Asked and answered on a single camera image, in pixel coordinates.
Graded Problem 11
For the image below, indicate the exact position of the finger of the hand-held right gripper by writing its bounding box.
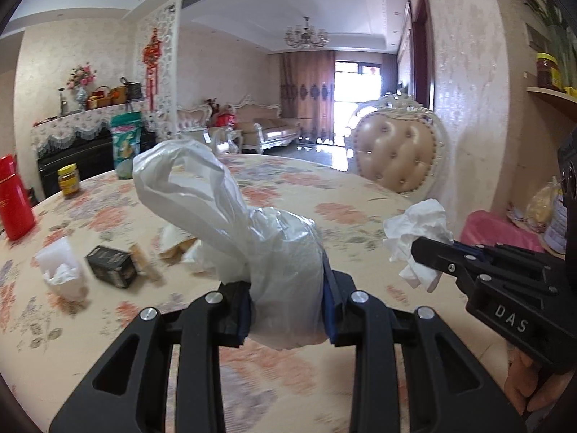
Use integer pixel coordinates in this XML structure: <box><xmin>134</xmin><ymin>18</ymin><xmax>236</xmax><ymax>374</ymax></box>
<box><xmin>453</xmin><ymin>241</ymin><xmax>542</xmax><ymax>272</ymax></box>
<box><xmin>411</xmin><ymin>237</ymin><xmax>501</xmax><ymax>290</ymax></box>

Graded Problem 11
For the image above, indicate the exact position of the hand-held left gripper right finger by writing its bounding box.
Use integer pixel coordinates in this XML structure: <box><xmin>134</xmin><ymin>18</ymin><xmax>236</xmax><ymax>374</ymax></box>
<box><xmin>322</xmin><ymin>266</ymin><xmax>528</xmax><ymax>433</ymax></box>

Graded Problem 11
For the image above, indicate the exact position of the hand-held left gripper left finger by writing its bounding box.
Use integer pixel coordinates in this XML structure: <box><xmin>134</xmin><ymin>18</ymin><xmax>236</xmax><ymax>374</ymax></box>
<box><xmin>49</xmin><ymin>282</ymin><xmax>253</xmax><ymax>433</ymax></box>

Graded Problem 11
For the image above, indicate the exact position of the pink-lined trash bin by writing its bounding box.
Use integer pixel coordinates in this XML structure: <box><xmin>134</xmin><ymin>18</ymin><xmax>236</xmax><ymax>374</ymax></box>
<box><xmin>460</xmin><ymin>211</ymin><xmax>566</xmax><ymax>262</ymax></box>

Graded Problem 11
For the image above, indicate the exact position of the white tissue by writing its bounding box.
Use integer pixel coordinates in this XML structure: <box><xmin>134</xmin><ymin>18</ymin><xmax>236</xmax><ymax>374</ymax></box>
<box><xmin>382</xmin><ymin>198</ymin><xmax>454</xmax><ymax>293</ymax></box>

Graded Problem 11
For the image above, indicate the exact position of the white plastic bag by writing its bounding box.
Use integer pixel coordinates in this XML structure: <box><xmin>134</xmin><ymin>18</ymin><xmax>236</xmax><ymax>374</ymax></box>
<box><xmin>132</xmin><ymin>140</ymin><xmax>327</xmax><ymax>350</ymax></box>

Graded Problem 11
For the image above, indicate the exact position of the black cardboard box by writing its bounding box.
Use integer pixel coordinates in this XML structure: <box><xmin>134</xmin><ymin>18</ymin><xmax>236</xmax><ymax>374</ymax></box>
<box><xmin>85</xmin><ymin>246</ymin><xmax>138</xmax><ymax>288</ymax></box>

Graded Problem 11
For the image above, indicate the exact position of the white foam sheet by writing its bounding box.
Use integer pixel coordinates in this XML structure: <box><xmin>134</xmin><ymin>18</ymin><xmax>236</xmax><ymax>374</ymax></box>
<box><xmin>35</xmin><ymin>237</ymin><xmax>88</xmax><ymax>301</ymax></box>

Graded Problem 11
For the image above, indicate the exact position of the person's right hand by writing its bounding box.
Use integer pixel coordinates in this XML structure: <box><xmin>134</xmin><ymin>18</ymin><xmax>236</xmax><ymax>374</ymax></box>
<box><xmin>504</xmin><ymin>345</ymin><xmax>555</xmax><ymax>416</ymax></box>

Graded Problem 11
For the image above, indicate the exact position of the clear bag of food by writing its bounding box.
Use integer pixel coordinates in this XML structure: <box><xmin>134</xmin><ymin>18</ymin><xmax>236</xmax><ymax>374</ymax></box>
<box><xmin>509</xmin><ymin>180</ymin><xmax>562</xmax><ymax>235</ymax></box>

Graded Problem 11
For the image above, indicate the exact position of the yellow-lid tin can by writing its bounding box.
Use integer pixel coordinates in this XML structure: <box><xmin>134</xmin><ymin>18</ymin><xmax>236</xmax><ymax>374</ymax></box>
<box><xmin>543</xmin><ymin>192</ymin><xmax>569</xmax><ymax>253</ymax></box>

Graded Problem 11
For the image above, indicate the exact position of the beige paper packet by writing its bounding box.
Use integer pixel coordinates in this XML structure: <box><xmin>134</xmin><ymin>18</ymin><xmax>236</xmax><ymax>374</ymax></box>
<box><xmin>159</xmin><ymin>223</ymin><xmax>212</xmax><ymax>274</ymax></box>

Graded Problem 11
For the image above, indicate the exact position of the beige tufted dining chair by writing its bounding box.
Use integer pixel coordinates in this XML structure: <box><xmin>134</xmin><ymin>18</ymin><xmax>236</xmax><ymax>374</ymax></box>
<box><xmin>349</xmin><ymin>92</ymin><xmax>452</xmax><ymax>208</ymax></box>

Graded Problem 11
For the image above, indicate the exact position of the tan cardboard piece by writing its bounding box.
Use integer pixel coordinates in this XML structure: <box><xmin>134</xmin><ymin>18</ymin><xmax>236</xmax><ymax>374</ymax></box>
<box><xmin>131</xmin><ymin>244</ymin><xmax>163</xmax><ymax>280</ymax></box>

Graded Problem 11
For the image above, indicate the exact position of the wooden shelf unit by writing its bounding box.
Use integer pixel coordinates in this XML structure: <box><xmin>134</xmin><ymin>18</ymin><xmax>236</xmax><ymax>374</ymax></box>
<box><xmin>525</xmin><ymin>86</ymin><xmax>577</xmax><ymax>122</ymax></box>

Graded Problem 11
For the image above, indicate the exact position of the balcony glass door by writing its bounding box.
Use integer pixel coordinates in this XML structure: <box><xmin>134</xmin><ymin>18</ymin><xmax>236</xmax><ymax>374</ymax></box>
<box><xmin>334</xmin><ymin>61</ymin><xmax>384</xmax><ymax>145</ymax></box>

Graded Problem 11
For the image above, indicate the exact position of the cream carved sofa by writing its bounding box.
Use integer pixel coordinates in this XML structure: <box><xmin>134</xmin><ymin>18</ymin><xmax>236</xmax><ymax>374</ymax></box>
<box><xmin>232</xmin><ymin>95</ymin><xmax>303</xmax><ymax>154</ymax></box>

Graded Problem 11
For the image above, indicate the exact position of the dark jar with yellow label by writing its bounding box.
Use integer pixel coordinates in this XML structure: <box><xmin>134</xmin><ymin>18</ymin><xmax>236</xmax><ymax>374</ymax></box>
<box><xmin>536</xmin><ymin>53</ymin><xmax>562</xmax><ymax>91</ymax></box>

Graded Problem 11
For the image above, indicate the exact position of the cream carved armchair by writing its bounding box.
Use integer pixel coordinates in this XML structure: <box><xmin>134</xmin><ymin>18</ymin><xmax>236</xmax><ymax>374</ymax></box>
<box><xmin>176</xmin><ymin>103</ymin><xmax>212</xmax><ymax>143</ymax></box>

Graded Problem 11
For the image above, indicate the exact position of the brown patterned curtain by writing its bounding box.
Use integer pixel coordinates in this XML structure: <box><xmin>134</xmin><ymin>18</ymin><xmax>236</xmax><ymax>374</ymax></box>
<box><xmin>279</xmin><ymin>51</ymin><xmax>336</xmax><ymax>143</ymax></box>

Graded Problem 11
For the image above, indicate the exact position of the green snack bag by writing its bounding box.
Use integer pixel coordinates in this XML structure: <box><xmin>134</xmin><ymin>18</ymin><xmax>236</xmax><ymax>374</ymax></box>
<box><xmin>110</xmin><ymin>113</ymin><xmax>142</xmax><ymax>179</ymax></box>

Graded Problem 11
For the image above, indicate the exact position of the yellow-lid glass jar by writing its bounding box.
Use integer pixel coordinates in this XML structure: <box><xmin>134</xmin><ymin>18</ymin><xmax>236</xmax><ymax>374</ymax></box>
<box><xmin>57</xmin><ymin>165</ymin><xmax>82</xmax><ymax>199</ymax></box>

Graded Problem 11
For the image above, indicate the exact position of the black piano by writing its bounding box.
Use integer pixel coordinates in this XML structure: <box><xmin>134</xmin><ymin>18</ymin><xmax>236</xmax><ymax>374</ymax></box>
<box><xmin>36</xmin><ymin>128</ymin><xmax>154</xmax><ymax>204</ymax></box>

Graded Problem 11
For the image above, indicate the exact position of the dark handbag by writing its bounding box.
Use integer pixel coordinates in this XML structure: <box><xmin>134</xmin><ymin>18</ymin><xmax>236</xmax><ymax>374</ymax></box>
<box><xmin>119</xmin><ymin>78</ymin><xmax>144</xmax><ymax>102</ymax></box>

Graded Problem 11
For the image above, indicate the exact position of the crystal chandelier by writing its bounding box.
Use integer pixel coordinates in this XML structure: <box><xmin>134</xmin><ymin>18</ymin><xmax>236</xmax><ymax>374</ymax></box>
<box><xmin>283</xmin><ymin>17</ymin><xmax>330</xmax><ymax>49</ymax></box>

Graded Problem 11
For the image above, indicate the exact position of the red thermos flask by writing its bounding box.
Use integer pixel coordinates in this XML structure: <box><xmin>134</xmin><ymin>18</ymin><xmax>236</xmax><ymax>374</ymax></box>
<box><xmin>0</xmin><ymin>154</ymin><xmax>37</xmax><ymax>241</ymax></box>

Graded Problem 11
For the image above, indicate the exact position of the white lace cloth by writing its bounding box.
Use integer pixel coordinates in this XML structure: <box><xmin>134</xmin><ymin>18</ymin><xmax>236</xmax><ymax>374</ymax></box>
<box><xmin>31</xmin><ymin>99</ymin><xmax>149</xmax><ymax>156</ymax></box>

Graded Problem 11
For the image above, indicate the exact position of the white lattice screen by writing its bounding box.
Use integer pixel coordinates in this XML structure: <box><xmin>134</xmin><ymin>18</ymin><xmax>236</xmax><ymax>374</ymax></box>
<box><xmin>135</xmin><ymin>2</ymin><xmax>183</xmax><ymax>143</ymax></box>

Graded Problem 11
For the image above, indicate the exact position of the vase of pink flowers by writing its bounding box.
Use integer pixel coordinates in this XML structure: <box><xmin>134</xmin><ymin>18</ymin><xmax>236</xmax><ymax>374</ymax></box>
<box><xmin>67</xmin><ymin>64</ymin><xmax>97</xmax><ymax>111</ymax></box>

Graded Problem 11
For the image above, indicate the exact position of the dark wooden door frame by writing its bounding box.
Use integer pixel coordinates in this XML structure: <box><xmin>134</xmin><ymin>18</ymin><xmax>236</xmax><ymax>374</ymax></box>
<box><xmin>397</xmin><ymin>0</ymin><xmax>436</xmax><ymax>113</ymax></box>

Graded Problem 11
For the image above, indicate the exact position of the red knot wall ornament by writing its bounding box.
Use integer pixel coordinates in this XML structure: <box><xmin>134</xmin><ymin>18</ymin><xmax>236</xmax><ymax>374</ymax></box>
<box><xmin>142</xmin><ymin>28</ymin><xmax>163</xmax><ymax>111</ymax></box>

